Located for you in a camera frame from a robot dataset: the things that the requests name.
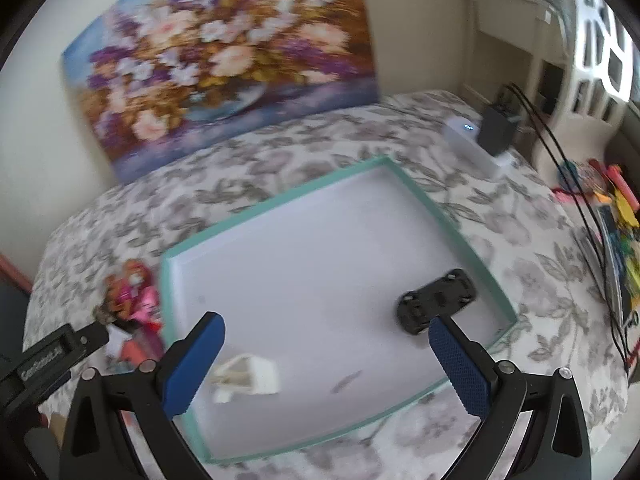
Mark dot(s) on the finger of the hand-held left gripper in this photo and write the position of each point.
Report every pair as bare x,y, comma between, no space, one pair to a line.
92,337

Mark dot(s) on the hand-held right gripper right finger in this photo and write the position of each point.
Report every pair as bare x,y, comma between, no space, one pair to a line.
460,365

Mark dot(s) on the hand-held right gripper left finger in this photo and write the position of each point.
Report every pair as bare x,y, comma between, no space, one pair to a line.
192,365

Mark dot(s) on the salmon and green plastic holder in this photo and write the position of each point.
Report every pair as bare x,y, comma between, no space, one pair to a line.
136,351

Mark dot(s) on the cream plastic clip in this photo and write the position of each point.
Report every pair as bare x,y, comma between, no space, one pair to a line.
250,372

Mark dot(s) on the brown bear figurine pink hat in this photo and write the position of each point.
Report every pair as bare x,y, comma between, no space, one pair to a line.
131,290

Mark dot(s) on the black toy car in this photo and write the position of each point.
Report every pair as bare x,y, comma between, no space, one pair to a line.
435,300

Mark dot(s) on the teal-rimmed white tray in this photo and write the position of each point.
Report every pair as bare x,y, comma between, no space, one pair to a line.
320,270

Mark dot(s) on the glossy picture book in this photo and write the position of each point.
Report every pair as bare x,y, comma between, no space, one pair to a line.
614,260

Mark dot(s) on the white power strip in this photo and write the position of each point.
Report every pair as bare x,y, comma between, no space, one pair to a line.
465,145

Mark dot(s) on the pile of colourful small toys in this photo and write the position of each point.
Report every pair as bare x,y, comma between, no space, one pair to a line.
620,200

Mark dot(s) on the black charger block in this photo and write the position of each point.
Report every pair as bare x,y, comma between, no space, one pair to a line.
495,127

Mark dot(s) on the grey floral blanket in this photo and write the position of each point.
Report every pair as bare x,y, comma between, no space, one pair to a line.
300,145

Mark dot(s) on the floral still-life painting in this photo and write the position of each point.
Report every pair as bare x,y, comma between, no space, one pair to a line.
215,60

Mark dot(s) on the white shelf unit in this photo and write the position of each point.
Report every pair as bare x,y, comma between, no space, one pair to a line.
530,45

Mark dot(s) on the white chair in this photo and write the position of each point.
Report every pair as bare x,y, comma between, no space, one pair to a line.
607,50

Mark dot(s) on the pink frame strip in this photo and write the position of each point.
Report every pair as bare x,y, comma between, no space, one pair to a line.
12,271

